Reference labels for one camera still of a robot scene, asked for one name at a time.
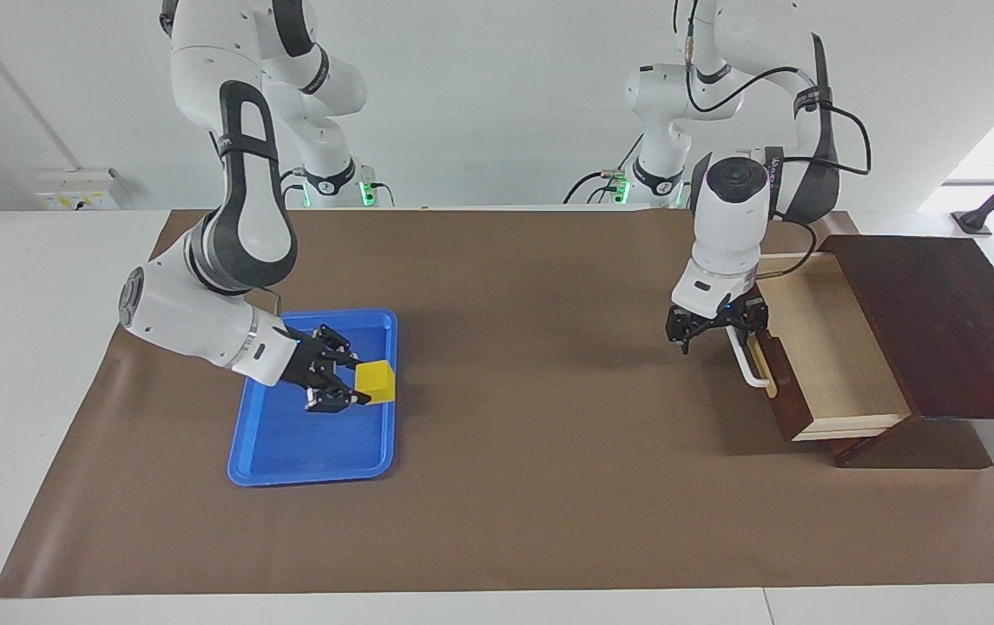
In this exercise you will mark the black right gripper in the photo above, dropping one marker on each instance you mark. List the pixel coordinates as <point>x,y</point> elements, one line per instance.
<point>301,360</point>

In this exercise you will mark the yellow block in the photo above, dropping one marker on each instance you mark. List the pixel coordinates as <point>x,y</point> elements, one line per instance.
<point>379,382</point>

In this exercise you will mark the dark wooden drawer cabinet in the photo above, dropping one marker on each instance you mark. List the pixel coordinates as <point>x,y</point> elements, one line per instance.
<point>939,330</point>

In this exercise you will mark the wooden drawer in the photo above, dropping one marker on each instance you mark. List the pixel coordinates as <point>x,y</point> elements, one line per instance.
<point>818,347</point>

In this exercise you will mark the brown paper table mat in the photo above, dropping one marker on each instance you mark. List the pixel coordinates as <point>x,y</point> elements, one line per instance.
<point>549,391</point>

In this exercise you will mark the white wall socket box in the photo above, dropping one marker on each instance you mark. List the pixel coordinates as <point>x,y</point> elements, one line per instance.
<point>75,191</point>

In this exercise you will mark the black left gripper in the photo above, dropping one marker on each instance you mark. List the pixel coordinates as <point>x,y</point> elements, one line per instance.
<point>716,314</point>

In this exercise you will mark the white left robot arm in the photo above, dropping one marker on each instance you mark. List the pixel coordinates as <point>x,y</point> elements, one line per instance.
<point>731,226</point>

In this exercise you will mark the blue plastic tray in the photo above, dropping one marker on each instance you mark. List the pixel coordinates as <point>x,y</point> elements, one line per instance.
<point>306,443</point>

